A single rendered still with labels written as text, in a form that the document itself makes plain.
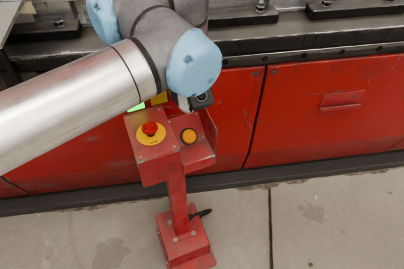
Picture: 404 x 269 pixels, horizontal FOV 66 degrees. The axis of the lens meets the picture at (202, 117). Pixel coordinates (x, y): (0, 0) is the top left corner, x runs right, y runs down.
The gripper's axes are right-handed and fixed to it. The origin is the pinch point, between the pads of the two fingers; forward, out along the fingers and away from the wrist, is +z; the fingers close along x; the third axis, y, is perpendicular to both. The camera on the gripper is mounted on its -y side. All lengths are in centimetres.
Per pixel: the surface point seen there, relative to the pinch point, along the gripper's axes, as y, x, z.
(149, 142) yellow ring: -1.1, 10.8, 5.7
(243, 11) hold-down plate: 26.1, -25.6, -4.3
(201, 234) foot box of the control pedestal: -9, -2, 71
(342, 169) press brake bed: -2, -80, 79
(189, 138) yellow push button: 0.2, 0.1, 11.7
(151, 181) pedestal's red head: -6.5, 12.8, 14.9
